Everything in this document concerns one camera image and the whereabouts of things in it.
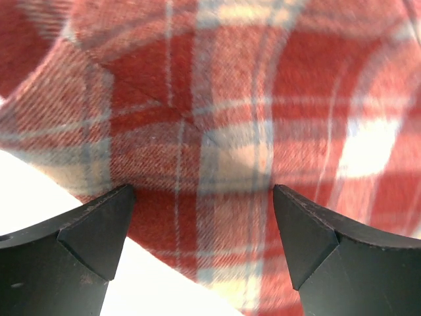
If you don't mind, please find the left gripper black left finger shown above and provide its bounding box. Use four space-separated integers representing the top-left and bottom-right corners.
1 185 136 316

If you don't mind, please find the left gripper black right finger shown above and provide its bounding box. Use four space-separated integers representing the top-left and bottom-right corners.
273 185 420 316

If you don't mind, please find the plaid red beige skirt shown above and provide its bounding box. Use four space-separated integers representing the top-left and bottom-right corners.
1 1 420 315

